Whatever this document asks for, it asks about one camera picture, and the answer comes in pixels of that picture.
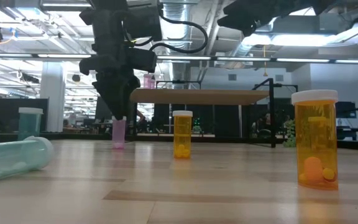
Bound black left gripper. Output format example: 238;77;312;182
78;46;158;121

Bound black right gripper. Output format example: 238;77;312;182
216;0;337;37

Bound orange pill bottle white cap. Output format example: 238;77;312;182
291;89;339;191
172;110;194;160

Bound teal pill bottle white cap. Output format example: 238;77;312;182
0;135;55;184
17;107;44;141

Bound dark office monitors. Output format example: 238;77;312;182
94;96;113;123

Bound long LED light bar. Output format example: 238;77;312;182
0;52;358;65

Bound white round pillar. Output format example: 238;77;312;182
40;60;67;133

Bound person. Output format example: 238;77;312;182
253;113;272;134

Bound black office partition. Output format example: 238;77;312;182
0;98;49;133

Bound potted green succulent plant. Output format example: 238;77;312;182
283;119;296;148

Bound black desk monitor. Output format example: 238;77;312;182
337;101;357;119

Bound dark office desk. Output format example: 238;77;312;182
337;126;358;141

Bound silver ventilation duct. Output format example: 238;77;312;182
228;29;293;60
162;2;190;82

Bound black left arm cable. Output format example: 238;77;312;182
134;14;209;54

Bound wooden shelf black metal frame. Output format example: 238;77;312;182
129;77;299;149

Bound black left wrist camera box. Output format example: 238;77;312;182
124;3;163;42

